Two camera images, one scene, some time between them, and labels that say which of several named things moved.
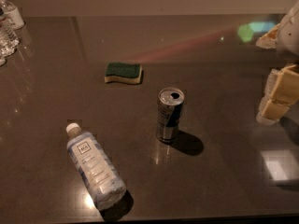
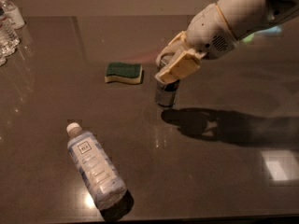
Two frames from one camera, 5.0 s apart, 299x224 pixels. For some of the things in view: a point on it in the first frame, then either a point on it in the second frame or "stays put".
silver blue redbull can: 169,103 -> 165,93
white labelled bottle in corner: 10,12 stays put
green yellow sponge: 126,73 stays put
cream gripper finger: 280,92 -> 184,63
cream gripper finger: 268,40 -> 172,52
